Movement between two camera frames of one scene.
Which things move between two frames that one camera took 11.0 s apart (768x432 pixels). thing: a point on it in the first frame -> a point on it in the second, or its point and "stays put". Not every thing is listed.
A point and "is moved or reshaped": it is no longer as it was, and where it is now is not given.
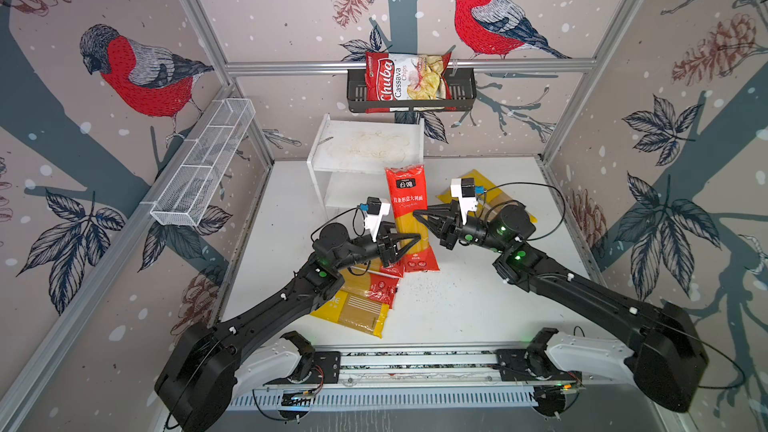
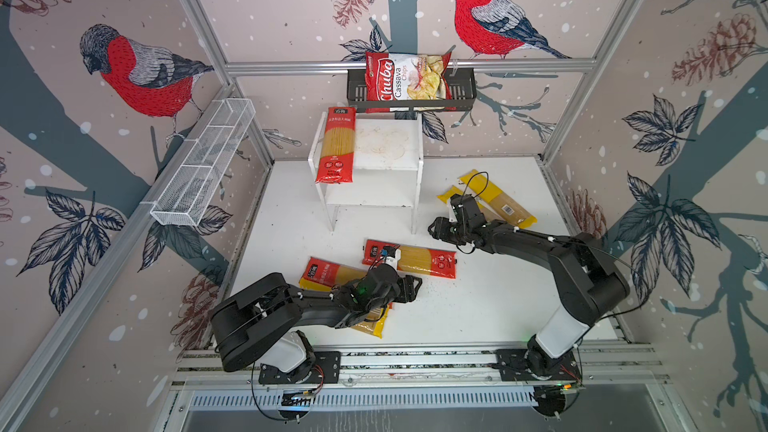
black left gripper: [386, 252] -> [408, 291]
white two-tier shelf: [347, 159] stays put
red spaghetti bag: [408, 193] -> [336, 158]
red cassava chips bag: [397, 76] stays put
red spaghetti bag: [397, 269] is moved or reshaped
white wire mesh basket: [202, 164] stays put
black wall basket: [463, 96] stays put
